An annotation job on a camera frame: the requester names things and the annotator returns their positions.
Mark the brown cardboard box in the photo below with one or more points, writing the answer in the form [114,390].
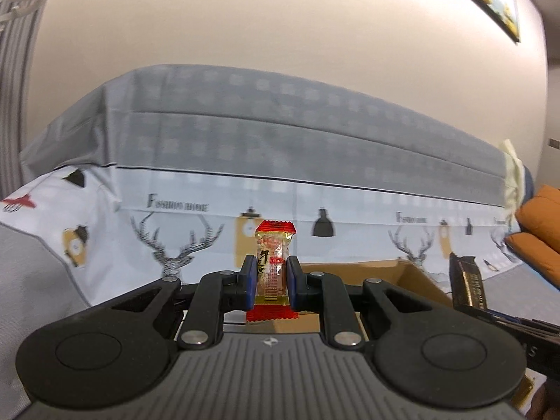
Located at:
[393,278]

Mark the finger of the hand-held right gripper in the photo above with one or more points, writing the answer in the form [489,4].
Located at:
[512,321]

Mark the orange cushion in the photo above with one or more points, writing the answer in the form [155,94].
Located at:
[536,258]
[542,212]

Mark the black gold-print snack packet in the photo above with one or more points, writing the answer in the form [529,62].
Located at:
[470,282]

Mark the cream cloth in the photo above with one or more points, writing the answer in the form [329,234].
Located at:
[512,175]

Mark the grey fabric sofa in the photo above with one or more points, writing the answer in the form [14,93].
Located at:
[26,293]

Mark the small red-ended snack wrapper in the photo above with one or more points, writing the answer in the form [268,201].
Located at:
[273,236]

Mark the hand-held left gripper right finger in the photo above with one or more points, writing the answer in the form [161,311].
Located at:
[292,282]

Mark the printed grey white sofa cover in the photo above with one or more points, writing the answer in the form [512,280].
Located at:
[284,118]

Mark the wall switch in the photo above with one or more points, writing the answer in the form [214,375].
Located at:
[554,143]

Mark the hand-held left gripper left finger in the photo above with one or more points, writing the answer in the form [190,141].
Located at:
[250,282]

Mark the grey curtain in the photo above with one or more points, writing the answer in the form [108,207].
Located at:
[13,96]

